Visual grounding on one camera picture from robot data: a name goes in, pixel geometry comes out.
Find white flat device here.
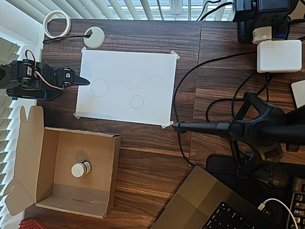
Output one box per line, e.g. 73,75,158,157
290,80,305,109

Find black power adapter cable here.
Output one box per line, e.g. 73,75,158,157
206,71,271,125

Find grey laptop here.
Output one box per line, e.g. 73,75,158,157
150,166,290,229

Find large white power adapter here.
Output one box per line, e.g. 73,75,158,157
256,40,303,73

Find black power strip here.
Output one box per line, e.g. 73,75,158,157
233,0,292,44

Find black computer mouse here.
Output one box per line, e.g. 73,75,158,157
252,164,290,188

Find black mouse pad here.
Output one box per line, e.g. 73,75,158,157
206,154,305,229

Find white round cable grommet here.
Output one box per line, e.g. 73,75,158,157
83,27,105,48

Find small jar with silver lid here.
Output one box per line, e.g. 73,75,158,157
71,161,92,178

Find cream vertical window blinds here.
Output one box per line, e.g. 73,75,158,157
0,35,22,229
23,0,235,21

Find black keyboard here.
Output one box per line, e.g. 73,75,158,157
287,176,305,229

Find open brown cardboard box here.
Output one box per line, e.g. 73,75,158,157
4,104,122,219

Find long black cable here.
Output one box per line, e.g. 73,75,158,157
173,52,258,167

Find black tripod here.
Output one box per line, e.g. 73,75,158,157
172,92,305,179

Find thin black cable through grommet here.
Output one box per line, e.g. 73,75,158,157
42,34,92,44

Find white paper sheet with circles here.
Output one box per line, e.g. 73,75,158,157
72,47,181,129

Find white charging cable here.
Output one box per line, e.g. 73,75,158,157
259,198,300,229

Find black plug adapter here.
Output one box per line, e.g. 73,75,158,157
258,0,290,10

